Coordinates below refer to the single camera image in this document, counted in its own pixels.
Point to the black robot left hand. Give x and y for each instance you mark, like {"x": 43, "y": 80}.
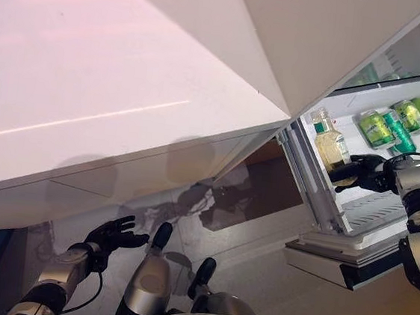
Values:
{"x": 111, "y": 235}

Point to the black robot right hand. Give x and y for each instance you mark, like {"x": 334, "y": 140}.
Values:
{"x": 366, "y": 174}

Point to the fridge drawer with white bin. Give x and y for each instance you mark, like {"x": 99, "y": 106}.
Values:
{"x": 369, "y": 215}

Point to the clear yellow tea bottle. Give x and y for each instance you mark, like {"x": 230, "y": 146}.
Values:
{"x": 328, "y": 143}

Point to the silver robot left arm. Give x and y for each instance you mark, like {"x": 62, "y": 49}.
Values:
{"x": 59, "y": 269}

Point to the plain steel fridge drawer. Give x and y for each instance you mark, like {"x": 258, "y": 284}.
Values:
{"x": 266, "y": 193}

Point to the dark green drink can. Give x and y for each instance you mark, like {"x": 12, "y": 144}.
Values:
{"x": 400, "y": 136}

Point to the white counter top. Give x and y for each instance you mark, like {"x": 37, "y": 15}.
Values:
{"x": 79, "y": 189}

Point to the white tall side panel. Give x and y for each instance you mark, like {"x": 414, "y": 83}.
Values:
{"x": 301, "y": 43}

